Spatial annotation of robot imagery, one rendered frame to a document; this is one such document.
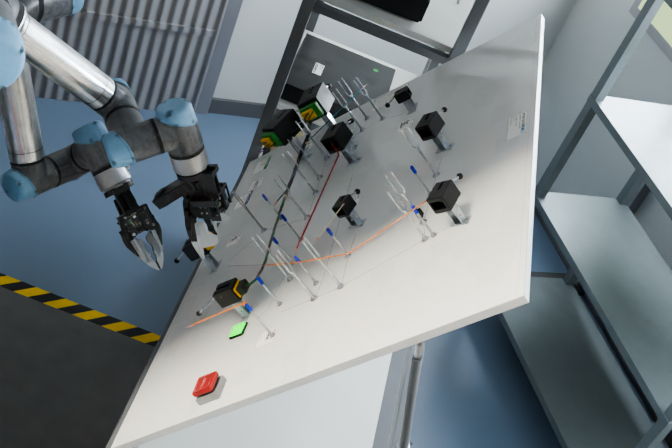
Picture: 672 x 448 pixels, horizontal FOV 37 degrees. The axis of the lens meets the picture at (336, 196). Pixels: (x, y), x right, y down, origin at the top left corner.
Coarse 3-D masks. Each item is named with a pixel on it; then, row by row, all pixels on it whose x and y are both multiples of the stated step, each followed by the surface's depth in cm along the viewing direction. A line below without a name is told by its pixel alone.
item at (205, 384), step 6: (216, 372) 212; (198, 378) 214; (204, 378) 212; (210, 378) 211; (216, 378) 211; (198, 384) 212; (204, 384) 210; (210, 384) 209; (198, 390) 210; (204, 390) 209; (210, 390) 208
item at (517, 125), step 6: (522, 114) 229; (510, 120) 230; (516, 120) 228; (522, 120) 226; (510, 126) 228; (516, 126) 226; (522, 126) 224; (510, 132) 225; (516, 132) 223; (522, 132) 222; (510, 138) 223
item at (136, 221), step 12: (132, 180) 227; (108, 192) 224; (120, 192) 222; (120, 204) 222; (132, 204) 225; (144, 204) 223; (120, 216) 221; (132, 216) 223; (144, 216) 223; (132, 228) 223; (144, 228) 224
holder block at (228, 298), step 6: (228, 282) 229; (234, 282) 228; (216, 288) 231; (222, 288) 229; (228, 288) 227; (216, 294) 228; (222, 294) 227; (228, 294) 227; (234, 294) 227; (216, 300) 229; (222, 300) 229; (228, 300) 228; (234, 300) 228; (240, 300) 227; (222, 306) 230
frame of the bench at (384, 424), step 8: (392, 352) 282; (400, 352) 283; (392, 360) 280; (400, 360) 281; (392, 368) 278; (400, 368) 279; (392, 376) 275; (400, 376) 276; (392, 384) 273; (384, 392) 270; (392, 392) 271; (384, 400) 268; (392, 400) 269; (384, 408) 266; (392, 408) 266; (384, 416) 263; (392, 416) 264; (384, 424) 261; (376, 432) 258; (384, 432) 259; (376, 440) 256; (384, 440) 257
